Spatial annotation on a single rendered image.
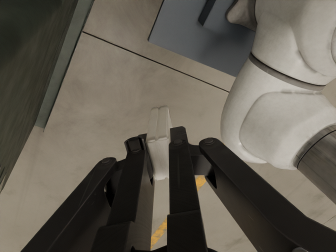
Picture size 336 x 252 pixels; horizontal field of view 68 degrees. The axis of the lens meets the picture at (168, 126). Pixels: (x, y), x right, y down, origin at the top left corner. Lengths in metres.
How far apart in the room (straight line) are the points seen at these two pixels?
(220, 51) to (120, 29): 0.82
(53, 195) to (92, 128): 0.79
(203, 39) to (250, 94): 0.24
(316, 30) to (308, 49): 0.03
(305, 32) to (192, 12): 0.31
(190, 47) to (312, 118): 0.36
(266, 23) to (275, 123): 0.18
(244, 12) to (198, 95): 1.09
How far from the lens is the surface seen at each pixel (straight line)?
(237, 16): 0.62
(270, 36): 0.49
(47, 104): 1.03
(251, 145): 0.52
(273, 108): 0.48
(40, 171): 2.11
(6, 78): 0.32
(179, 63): 1.52
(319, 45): 0.43
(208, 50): 0.70
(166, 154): 0.16
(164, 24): 0.65
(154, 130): 0.17
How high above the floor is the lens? 1.38
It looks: 52 degrees down
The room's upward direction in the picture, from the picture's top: 168 degrees clockwise
